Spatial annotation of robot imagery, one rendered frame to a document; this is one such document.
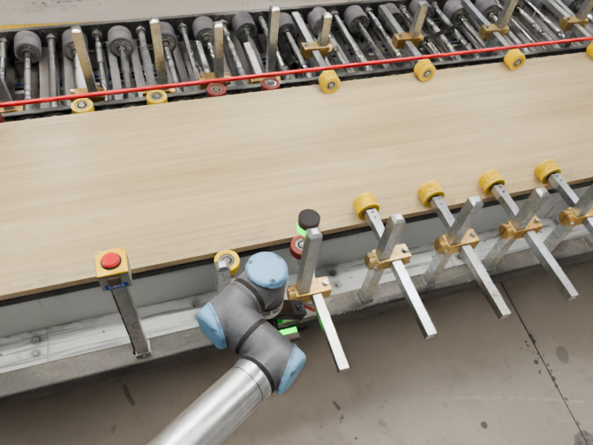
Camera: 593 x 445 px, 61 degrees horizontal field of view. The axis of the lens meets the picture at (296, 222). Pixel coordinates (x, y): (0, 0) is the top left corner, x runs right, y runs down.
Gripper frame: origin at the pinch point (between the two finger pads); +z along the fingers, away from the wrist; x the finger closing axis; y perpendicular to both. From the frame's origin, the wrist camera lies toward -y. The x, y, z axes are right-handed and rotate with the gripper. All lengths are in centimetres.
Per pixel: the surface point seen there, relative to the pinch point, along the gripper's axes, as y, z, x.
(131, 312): 33.3, -2.0, -16.0
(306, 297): -17.4, 11.6, -14.0
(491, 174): -95, 0, -37
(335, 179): -42, 7, -54
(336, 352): -19.7, 11.2, 5.9
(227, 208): -1, 7, -51
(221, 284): 9.1, -6.2, -15.4
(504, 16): -153, -6, -121
